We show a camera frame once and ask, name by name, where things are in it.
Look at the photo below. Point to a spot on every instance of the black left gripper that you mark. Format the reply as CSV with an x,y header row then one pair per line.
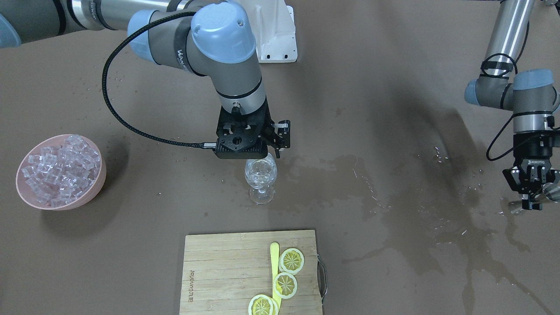
x,y
532,150

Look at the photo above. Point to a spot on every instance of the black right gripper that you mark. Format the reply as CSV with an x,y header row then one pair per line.
x,y
281,136

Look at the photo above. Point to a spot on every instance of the small steel jigger cup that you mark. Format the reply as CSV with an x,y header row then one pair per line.
x,y
550,192

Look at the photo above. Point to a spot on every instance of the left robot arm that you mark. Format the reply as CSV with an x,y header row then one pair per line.
x,y
532,99

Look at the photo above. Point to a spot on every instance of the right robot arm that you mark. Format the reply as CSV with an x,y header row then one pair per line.
x,y
209,38

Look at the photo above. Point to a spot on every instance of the clear wine glass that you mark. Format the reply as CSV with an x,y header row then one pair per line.
x,y
261,175

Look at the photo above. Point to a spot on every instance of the pink ice bowl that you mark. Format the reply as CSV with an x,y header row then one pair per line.
x,y
61,173

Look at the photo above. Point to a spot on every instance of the yellow plastic knife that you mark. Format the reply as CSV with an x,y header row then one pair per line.
x,y
274,257

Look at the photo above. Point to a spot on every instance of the bamboo cutting board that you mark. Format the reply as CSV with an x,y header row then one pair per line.
x,y
222,272

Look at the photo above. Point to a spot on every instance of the lemon slice middle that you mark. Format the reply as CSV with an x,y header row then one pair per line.
x,y
285,285

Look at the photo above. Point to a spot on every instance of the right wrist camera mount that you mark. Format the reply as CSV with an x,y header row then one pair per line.
x,y
240,140

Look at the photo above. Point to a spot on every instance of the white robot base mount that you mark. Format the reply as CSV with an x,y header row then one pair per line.
x,y
275,32

